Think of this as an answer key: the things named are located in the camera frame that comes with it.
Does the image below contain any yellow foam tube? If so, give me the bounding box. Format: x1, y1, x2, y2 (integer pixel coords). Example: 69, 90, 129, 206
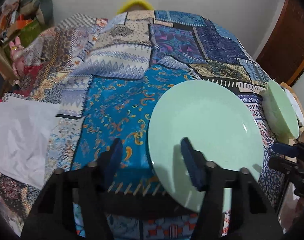
116, 0, 154, 15

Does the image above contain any pink rabbit toy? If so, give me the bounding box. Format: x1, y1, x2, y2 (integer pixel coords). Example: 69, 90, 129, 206
9, 36, 24, 77

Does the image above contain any mint green plate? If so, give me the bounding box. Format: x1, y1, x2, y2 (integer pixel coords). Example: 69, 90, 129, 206
147, 80, 263, 212

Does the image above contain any brown wooden door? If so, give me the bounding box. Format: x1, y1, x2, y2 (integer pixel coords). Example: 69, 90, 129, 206
256, 0, 304, 86

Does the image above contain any white bowl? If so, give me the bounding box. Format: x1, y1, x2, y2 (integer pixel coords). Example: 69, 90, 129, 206
284, 88, 304, 127

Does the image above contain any patchwork bedspread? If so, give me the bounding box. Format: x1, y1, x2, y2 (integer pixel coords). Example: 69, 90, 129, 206
0, 10, 283, 236

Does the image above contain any white paper sheet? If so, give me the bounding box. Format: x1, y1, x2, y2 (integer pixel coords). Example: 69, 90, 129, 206
0, 98, 60, 189

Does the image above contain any mint green bowl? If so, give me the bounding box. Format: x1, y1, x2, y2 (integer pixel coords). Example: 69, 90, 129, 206
262, 80, 299, 143

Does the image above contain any grey plush toy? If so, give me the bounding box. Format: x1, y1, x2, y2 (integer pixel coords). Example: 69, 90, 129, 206
19, 0, 54, 27

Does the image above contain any green storage box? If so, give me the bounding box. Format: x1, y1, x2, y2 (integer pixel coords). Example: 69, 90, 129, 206
6, 19, 48, 47

